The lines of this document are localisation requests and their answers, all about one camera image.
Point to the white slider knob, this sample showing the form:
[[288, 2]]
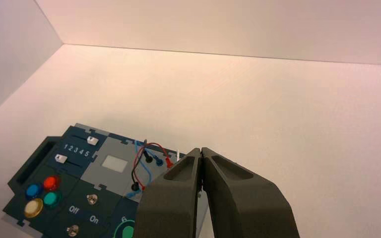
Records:
[[92, 140], [61, 159]]

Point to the dark blue grey control box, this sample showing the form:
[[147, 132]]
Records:
[[111, 201]]

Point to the teal push button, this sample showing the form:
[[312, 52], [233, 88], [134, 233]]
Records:
[[51, 199]]

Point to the small white display panel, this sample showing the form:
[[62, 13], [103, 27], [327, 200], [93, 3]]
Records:
[[115, 163]]

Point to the metal toggle switch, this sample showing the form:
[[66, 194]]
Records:
[[73, 230], [92, 199]]

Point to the blue push button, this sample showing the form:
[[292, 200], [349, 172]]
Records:
[[32, 190]]

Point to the yellow push button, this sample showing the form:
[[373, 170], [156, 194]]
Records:
[[33, 208]]

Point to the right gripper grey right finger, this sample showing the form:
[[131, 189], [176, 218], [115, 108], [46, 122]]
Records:
[[243, 210]]

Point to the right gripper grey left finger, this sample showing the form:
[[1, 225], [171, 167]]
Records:
[[167, 207]]

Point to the red push button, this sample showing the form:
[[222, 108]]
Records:
[[51, 183]]

